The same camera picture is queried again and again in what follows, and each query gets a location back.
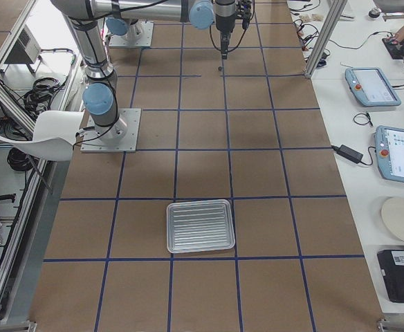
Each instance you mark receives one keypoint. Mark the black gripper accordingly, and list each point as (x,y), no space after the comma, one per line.
(224,19)

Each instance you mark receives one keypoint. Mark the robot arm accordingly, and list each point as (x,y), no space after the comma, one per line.
(200,14)
(82,18)

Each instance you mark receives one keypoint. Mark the silver ribbed metal tray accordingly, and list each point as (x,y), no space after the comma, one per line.
(199,226)

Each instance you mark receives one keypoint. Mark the bag of small parts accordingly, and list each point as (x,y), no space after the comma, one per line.
(306,18)

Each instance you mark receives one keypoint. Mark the blue teach pendant far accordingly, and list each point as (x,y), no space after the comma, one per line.
(371,88)

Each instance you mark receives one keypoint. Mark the blue teach pendant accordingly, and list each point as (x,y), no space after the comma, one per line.
(389,144)
(371,88)

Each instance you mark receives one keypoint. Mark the black power adapter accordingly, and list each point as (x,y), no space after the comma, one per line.
(348,153)

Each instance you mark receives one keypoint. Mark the white plastic chair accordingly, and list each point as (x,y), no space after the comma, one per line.
(53,136)

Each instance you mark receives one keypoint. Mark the blue teach pendant near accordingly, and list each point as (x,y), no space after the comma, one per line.
(389,144)

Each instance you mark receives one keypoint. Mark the black flat device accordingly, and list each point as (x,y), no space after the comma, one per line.
(391,264)

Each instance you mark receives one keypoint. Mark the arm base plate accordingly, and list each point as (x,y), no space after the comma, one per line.
(123,136)
(138,35)

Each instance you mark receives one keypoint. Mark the aluminium frame post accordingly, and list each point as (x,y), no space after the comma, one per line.
(325,33)

